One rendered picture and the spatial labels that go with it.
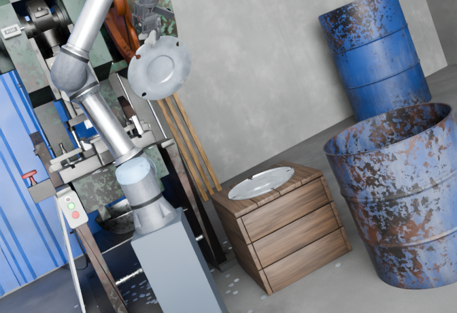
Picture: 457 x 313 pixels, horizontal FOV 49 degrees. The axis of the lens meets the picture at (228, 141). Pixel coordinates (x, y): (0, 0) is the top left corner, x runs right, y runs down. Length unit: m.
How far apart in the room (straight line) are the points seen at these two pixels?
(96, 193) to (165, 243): 0.60
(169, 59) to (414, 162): 1.08
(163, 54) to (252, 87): 1.94
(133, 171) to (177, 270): 0.36
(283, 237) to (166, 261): 0.47
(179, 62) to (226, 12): 1.86
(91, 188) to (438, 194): 1.36
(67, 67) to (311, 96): 2.79
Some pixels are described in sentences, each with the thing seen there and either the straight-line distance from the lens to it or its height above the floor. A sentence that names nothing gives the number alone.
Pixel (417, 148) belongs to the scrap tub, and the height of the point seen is 0.44.
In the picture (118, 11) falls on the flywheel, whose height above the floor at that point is 1.26.
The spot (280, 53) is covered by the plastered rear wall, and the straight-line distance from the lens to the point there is 4.08.
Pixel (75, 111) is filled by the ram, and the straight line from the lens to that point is 2.31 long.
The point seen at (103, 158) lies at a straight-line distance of 2.25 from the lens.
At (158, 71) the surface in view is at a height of 0.93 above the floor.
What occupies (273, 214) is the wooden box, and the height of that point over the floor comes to 0.28.
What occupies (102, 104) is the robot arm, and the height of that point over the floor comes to 0.90.
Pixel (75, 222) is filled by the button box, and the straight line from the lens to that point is 2.10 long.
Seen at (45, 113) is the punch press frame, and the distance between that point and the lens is 2.59.
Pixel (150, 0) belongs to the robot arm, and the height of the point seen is 1.17.
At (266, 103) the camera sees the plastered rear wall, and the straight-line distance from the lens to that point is 3.98.
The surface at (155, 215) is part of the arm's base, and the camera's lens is 1.70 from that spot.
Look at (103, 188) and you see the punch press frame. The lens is 2.21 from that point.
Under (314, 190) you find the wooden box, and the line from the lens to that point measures 1.94.
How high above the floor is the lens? 0.90
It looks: 9 degrees down
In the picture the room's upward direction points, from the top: 23 degrees counter-clockwise
